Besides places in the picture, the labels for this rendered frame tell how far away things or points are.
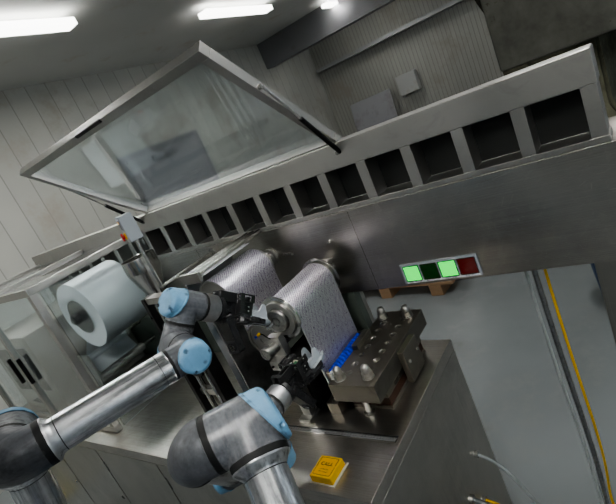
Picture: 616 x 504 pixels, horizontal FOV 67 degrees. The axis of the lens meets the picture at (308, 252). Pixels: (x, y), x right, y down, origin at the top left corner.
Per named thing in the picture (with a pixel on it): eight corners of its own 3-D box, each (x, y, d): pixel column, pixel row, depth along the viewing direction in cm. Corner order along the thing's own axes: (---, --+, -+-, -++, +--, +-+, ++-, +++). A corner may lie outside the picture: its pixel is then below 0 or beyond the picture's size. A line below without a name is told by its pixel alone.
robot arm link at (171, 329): (161, 370, 108) (173, 323, 110) (150, 359, 118) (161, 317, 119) (193, 373, 112) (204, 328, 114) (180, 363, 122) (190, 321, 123)
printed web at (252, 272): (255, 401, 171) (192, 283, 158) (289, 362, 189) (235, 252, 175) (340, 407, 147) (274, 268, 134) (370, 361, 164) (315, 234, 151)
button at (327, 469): (312, 481, 123) (308, 474, 123) (325, 461, 128) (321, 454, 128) (333, 486, 119) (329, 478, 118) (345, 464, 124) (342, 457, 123)
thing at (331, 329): (325, 377, 144) (301, 328, 139) (357, 334, 162) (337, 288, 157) (326, 377, 144) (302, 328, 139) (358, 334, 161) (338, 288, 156)
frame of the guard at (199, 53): (14, 187, 174) (18, 169, 176) (146, 225, 215) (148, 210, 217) (201, 63, 103) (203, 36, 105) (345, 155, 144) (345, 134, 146)
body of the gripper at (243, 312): (257, 295, 133) (225, 289, 124) (256, 325, 131) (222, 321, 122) (239, 298, 138) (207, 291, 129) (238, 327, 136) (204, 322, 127)
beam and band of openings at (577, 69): (49, 287, 298) (29, 255, 292) (60, 280, 304) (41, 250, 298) (612, 141, 105) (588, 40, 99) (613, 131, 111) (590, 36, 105)
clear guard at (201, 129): (29, 172, 175) (29, 171, 175) (148, 210, 212) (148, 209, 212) (201, 56, 109) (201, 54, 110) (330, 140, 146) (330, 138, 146)
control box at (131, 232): (123, 244, 170) (110, 220, 168) (140, 236, 173) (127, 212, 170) (126, 244, 164) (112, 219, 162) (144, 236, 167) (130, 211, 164)
